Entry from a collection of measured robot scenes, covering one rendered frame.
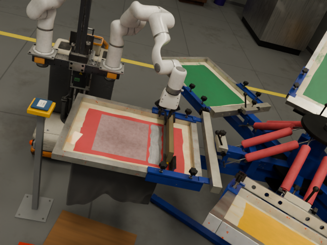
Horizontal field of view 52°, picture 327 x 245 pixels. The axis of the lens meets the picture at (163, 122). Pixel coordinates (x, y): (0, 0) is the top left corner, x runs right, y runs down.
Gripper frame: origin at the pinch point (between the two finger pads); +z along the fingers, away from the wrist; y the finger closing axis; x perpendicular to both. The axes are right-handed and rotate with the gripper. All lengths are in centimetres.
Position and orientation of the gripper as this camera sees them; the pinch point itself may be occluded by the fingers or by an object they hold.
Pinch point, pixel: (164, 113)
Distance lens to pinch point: 182.3
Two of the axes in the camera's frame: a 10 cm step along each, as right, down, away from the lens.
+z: -2.7, 7.7, 5.8
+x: 0.0, 6.0, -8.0
